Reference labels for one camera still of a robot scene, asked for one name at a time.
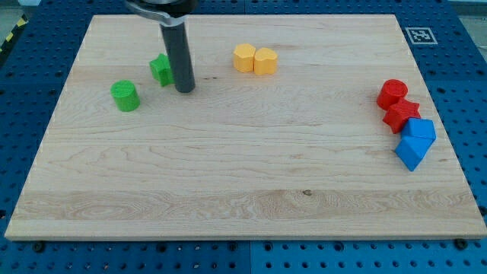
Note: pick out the red cylinder block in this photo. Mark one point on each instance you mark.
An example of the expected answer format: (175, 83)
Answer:
(391, 92)

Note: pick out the blue pentagon block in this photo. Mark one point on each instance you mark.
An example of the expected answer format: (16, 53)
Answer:
(419, 128)

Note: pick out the blue cube block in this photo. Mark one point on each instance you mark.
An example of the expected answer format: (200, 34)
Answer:
(411, 150)

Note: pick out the black robot arm flange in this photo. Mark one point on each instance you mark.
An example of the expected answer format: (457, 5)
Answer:
(168, 13)

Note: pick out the yellow black hazard tape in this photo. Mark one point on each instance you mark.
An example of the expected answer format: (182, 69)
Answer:
(13, 36)

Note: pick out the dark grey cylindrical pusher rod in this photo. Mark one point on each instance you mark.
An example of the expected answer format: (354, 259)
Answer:
(177, 49)

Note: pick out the light wooden board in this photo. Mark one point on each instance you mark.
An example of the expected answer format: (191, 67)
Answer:
(302, 154)

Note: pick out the yellow pentagon block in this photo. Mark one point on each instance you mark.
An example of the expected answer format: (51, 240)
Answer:
(243, 59)

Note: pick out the green cylinder block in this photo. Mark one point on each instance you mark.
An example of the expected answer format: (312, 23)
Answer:
(125, 95)

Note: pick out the red star block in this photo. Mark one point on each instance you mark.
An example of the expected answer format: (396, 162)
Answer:
(399, 113)

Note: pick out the yellow heart block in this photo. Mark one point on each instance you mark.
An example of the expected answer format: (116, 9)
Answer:
(265, 61)

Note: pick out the green star block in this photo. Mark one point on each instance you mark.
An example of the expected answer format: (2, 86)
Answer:
(161, 71)

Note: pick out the white fiducial marker tag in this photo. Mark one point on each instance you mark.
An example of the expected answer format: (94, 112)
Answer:
(421, 36)

